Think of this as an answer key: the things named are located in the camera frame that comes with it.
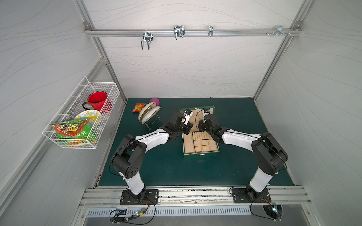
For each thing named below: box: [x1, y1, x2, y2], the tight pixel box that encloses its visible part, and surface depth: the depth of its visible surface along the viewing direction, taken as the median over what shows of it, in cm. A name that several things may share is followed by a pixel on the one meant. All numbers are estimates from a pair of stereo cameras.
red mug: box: [82, 90, 112, 114], surface depth 68 cm
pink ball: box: [149, 97, 160, 107], surface depth 116 cm
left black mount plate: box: [119, 189, 159, 205], surface depth 74 cm
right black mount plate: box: [232, 187, 272, 203], surface depth 75 cm
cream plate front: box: [140, 106, 162, 124], surface depth 92 cm
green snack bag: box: [49, 119, 92, 139], surface depth 56 cm
